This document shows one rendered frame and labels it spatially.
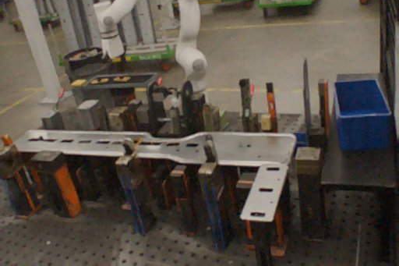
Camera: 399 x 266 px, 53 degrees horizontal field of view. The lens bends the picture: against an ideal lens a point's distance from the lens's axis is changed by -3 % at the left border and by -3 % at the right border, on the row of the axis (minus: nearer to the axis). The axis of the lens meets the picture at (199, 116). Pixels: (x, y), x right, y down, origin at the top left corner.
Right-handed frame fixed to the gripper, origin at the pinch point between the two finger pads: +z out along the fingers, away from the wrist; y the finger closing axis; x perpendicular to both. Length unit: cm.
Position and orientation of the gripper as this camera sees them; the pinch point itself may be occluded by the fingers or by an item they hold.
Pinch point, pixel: (118, 65)
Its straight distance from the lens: 209.0
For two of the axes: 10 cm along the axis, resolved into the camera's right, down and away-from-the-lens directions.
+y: -5.0, 4.5, -7.4
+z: 1.7, 8.9, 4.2
